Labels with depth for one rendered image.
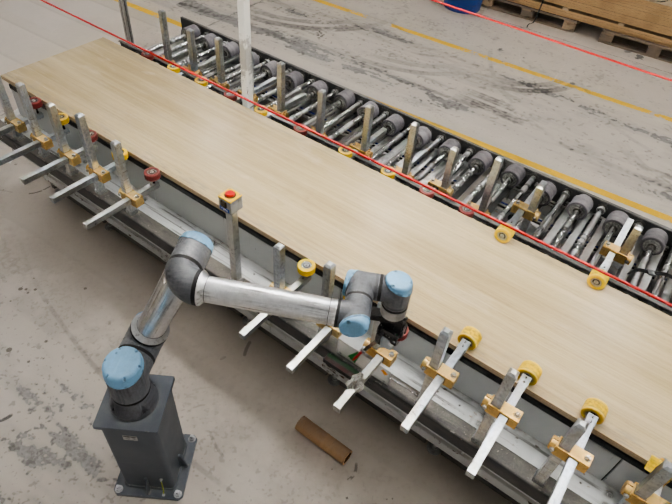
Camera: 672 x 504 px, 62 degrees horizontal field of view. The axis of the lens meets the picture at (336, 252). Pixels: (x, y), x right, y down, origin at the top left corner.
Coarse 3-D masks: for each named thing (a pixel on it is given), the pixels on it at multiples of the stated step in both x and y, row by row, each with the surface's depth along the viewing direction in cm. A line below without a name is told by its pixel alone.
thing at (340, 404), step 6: (372, 360) 218; (378, 360) 218; (366, 366) 216; (372, 366) 216; (378, 366) 220; (366, 372) 214; (372, 372) 216; (366, 378) 213; (348, 390) 208; (354, 390) 208; (342, 396) 206; (348, 396) 206; (336, 402) 204; (342, 402) 204; (348, 402) 208; (336, 408) 203; (342, 408) 204
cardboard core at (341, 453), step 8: (304, 416) 286; (296, 424) 283; (304, 424) 282; (312, 424) 282; (304, 432) 281; (312, 432) 279; (320, 432) 279; (312, 440) 279; (320, 440) 277; (328, 440) 276; (336, 440) 278; (328, 448) 275; (336, 448) 274; (344, 448) 274; (336, 456) 273; (344, 456) 272
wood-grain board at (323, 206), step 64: (64, 64) 354; (128, 64) 359; (128, 128) 309; (192, 128) 314; (256, 128) 318; (192, 192) 278; (256, 192) 279; (320, 192) 282; (384, 192) 286; (320, 256) 250; (384, 256) 253; (448, 256) 256; (512, 256) 259; (448, 320) 230; (512, 320) 232; (576, 320) 235; (640, 320) 237; (576, 384) 212; (640, 384) 214; (640, 448) 196
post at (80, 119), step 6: (78, 114) 266; (78, 120) 267; (84, 120) 269; (78, 126) 271; (84, 126) 271; (84, 132) 272; (84, 138) 274; (90, 138) 277; (84, 144) 278; (90, 144) 279; (84, 150) 281; (90, 150) 280; (90, 156) 282; (90, 162) 285; (96, 162) 287; (96, 186) 296; (102, 186) 297
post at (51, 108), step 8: (48, 104) 279; (48, 112) 282; (56, 112) 283; (56, 120) 285; (56, 128) 287; (56, 136) 292; (64, 136) 293; (64, 144) 296; (64, 152) 298; (72, 168) 307
